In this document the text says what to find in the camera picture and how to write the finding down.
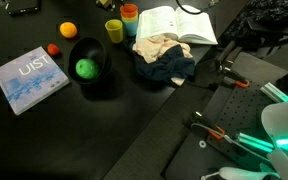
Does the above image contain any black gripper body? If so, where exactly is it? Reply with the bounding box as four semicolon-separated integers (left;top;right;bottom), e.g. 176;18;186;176
95;0;115;9

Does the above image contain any orange plastic cup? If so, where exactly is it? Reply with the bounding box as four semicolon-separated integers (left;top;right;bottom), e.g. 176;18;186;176
120;4;138;18

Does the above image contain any olive yellow plastic cup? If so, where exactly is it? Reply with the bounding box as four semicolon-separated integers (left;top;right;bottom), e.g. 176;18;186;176
105;19;123;43

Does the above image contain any blue plastic cup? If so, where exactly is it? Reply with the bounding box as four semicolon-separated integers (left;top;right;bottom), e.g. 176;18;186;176
124;21;138;36

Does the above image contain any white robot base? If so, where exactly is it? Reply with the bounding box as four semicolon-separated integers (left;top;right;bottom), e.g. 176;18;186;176
200;100;288;180

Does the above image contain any orange fruit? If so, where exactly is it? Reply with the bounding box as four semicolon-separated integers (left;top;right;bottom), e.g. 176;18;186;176
59;22;77;38

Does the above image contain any black bowl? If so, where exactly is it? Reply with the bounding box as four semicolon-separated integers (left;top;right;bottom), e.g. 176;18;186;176
68;37;112;86

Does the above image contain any green ball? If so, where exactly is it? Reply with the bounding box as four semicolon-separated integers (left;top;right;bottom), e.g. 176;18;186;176
75;59;100;79

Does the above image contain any beige and navy cloth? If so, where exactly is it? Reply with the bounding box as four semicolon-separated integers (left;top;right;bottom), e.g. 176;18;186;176
128;34;195;86

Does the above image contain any small red toy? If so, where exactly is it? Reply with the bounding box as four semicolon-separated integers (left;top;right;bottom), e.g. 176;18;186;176
47;44;60;55

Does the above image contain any open white book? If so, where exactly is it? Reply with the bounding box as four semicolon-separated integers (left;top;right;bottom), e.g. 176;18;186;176
136;6;218;45

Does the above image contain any UIST proceedings book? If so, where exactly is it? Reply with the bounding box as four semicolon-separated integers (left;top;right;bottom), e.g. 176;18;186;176
0;47;70;115

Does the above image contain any upper black orange clamp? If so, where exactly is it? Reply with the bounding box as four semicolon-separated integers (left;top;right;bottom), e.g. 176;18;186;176
216;41;249;88

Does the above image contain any black orange clamp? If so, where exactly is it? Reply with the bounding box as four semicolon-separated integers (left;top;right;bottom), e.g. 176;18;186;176
216;41;249;88
183;111;225;139

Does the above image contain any lower black orange clamp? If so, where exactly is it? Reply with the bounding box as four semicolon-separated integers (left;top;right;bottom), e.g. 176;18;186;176
183;111;225;139

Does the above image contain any black office chair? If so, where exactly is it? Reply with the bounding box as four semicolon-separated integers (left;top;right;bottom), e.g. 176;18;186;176
221;0;288;58

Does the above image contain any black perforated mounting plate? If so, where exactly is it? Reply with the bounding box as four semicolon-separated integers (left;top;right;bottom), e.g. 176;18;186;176
207;82;273;171

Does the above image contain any aluminium rail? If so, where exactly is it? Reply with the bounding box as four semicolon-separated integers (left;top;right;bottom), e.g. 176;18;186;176
260;82;288;103

